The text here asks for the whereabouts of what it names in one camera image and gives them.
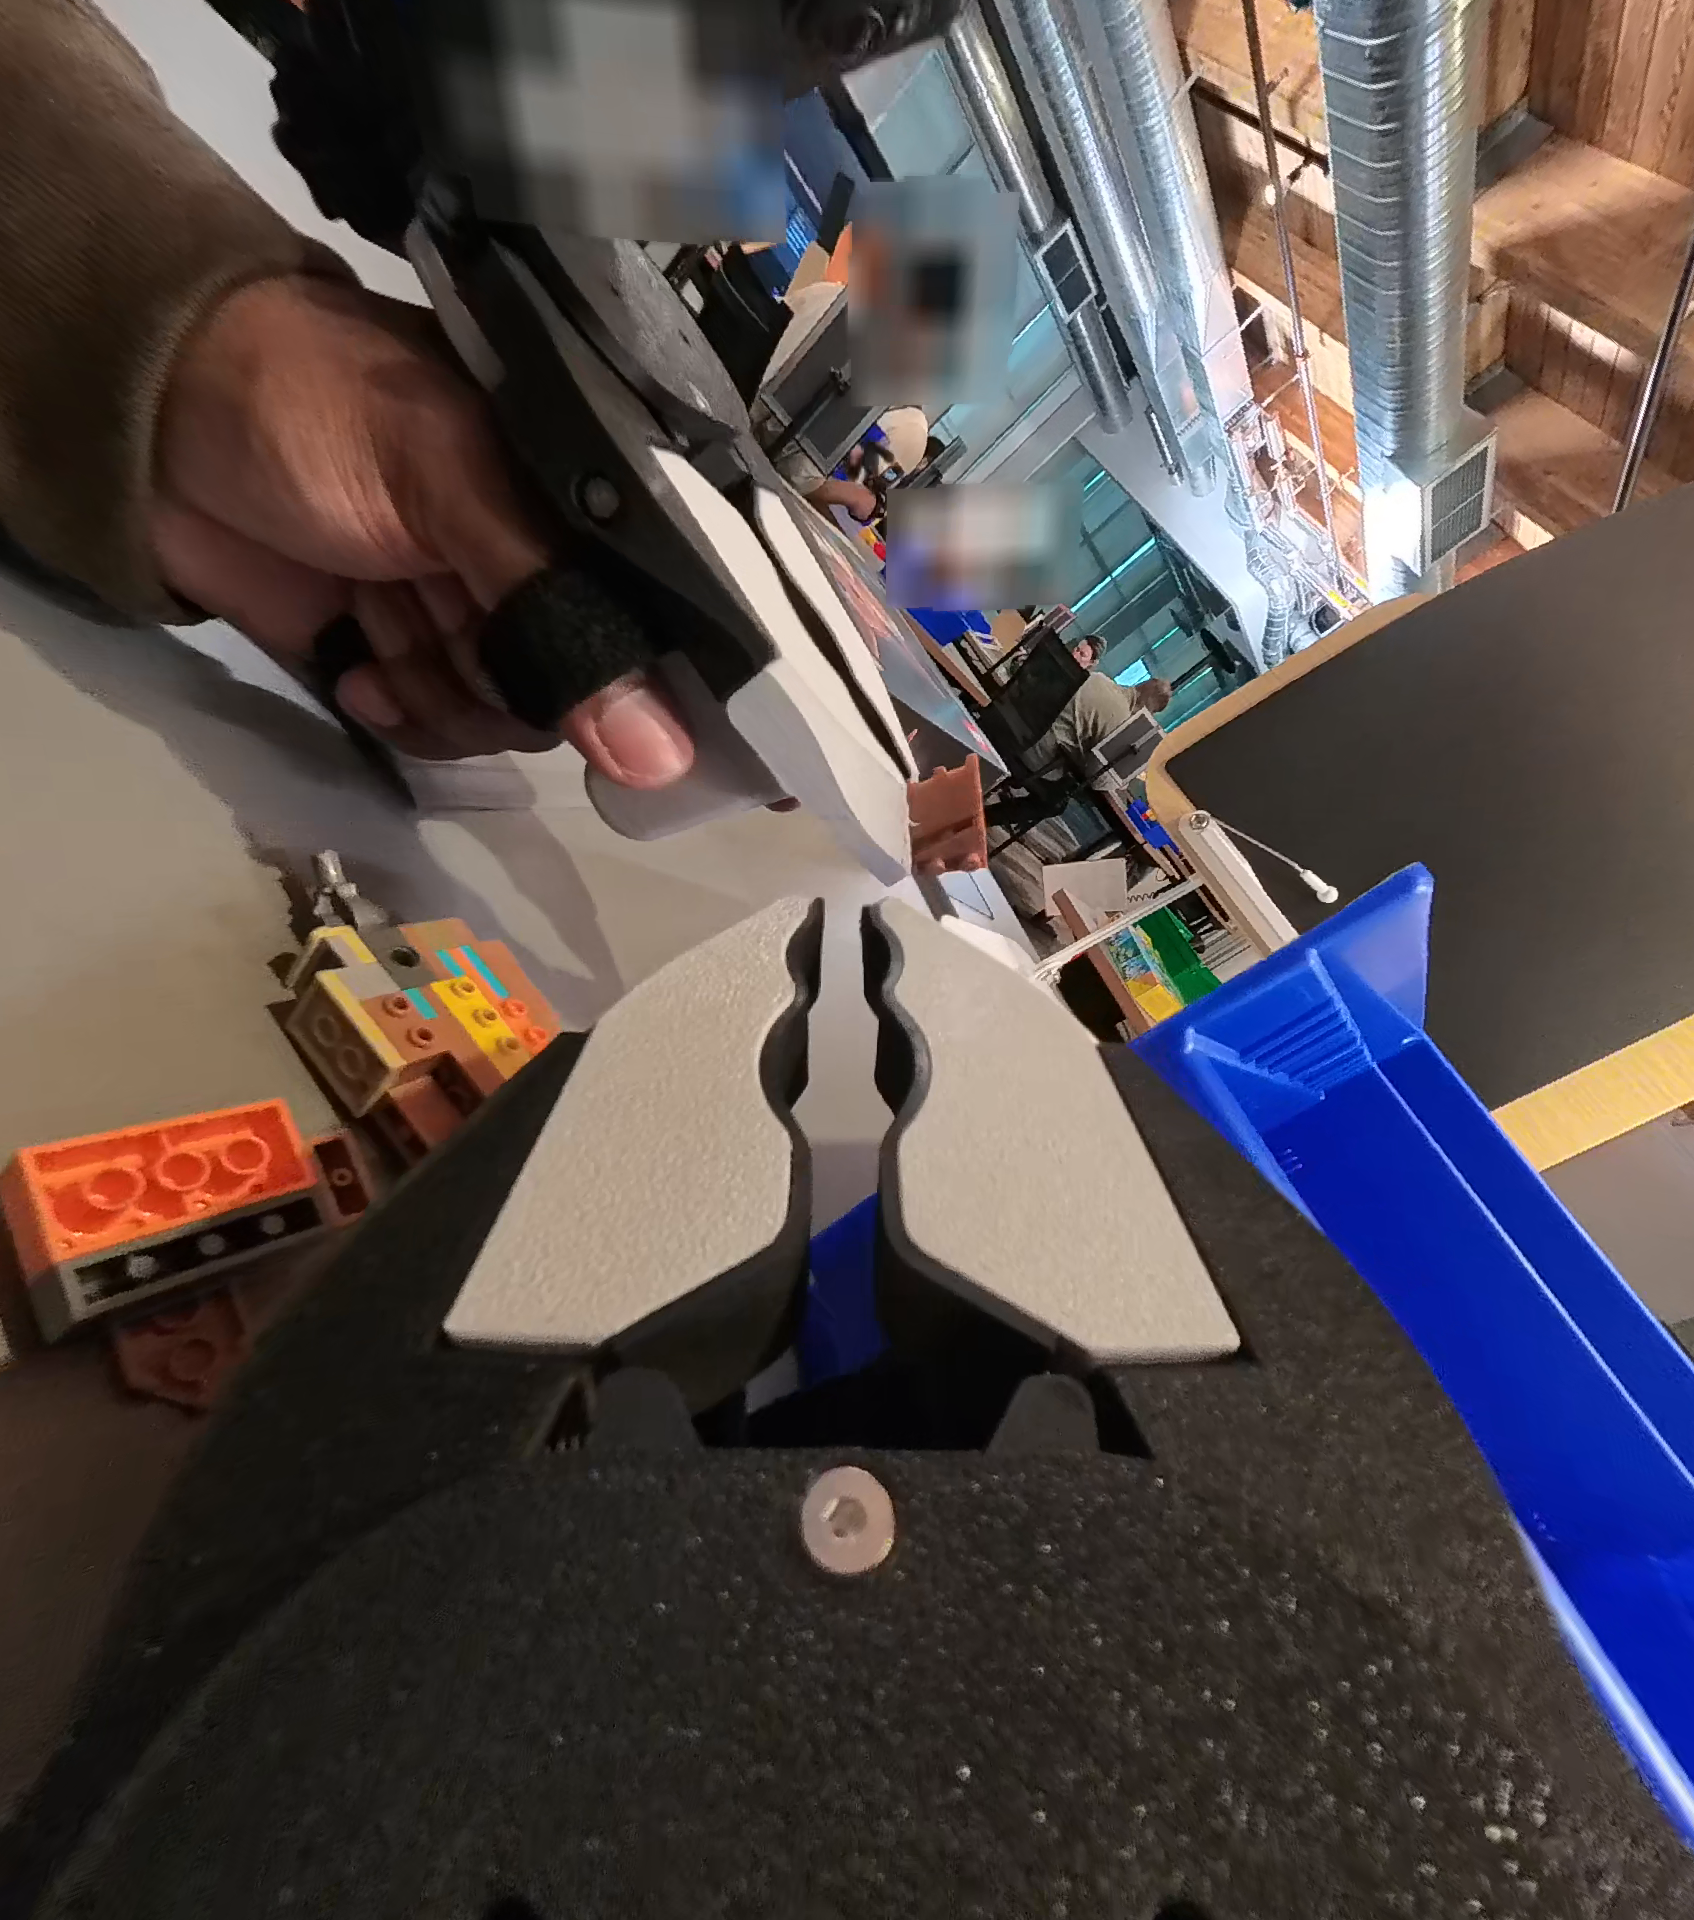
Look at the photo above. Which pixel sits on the orange grey toy brick assembly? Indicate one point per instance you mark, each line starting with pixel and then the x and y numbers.
pixel 157 1184

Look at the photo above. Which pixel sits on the person's left forearm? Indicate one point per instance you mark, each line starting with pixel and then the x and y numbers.
pixel 37 270

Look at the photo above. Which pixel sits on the black office chair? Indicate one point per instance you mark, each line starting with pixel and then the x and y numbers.
pixel 1035 698

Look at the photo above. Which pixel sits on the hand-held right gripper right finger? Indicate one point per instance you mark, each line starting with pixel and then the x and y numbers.
pixel 1056 1200

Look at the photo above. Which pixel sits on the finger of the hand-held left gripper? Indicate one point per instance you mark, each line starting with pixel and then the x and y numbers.
pixel 832 615
pixel 816 750

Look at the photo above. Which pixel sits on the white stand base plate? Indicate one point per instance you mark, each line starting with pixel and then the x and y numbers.
pixel 990 914

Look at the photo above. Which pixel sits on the dark panel with wooden edge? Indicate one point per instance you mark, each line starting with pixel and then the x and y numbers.
pixel 1537 781

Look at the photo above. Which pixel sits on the reddish brown toy brick plate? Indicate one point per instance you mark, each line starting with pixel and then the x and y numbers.
pixel 186 1350

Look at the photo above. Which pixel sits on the brown tan toy brick model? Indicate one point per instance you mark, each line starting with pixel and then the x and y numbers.
pixel 397 1020

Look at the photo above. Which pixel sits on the blue plastic storage bin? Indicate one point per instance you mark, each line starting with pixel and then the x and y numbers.
pixel 841 1305
pixel 1462 1275

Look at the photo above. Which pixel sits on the person's left hand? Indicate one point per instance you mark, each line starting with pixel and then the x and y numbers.
pixel 323 451

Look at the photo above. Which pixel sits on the printed cardboard toy box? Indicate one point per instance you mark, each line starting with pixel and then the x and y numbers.
pixel 922 645

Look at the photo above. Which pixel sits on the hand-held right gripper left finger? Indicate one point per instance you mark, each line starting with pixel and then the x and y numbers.
pixel 622 1184

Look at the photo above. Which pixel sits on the green box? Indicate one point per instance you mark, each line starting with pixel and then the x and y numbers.
pixel 1177 953

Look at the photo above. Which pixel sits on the silver ventilation duct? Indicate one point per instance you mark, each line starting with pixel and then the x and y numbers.
pixel 1117 195
pixel 1403 225

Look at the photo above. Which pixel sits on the brown toy brick piece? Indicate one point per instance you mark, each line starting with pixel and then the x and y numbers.
pixel 949 819

